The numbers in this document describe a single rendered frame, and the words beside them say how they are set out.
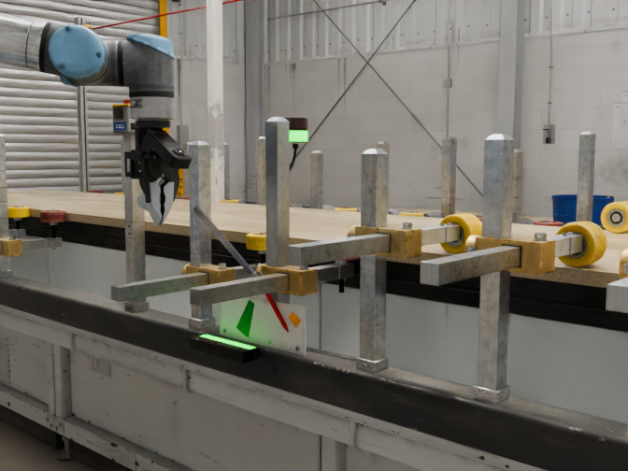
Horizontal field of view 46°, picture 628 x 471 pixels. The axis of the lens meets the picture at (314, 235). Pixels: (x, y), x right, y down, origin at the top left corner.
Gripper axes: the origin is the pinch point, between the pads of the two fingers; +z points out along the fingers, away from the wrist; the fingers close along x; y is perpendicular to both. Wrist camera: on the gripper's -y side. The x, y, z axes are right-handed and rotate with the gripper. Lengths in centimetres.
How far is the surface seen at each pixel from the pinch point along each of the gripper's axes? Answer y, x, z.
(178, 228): 42, -38, 8
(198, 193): 6.1, -15.3, -4.4
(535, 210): 247, -734, 56
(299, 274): -25.8, -13.7, 10.3
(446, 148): 7, -124, -15
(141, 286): 2.7, 3.3, 13.8
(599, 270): -77, -36, 7
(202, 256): 6.0, -16.0, 10.0
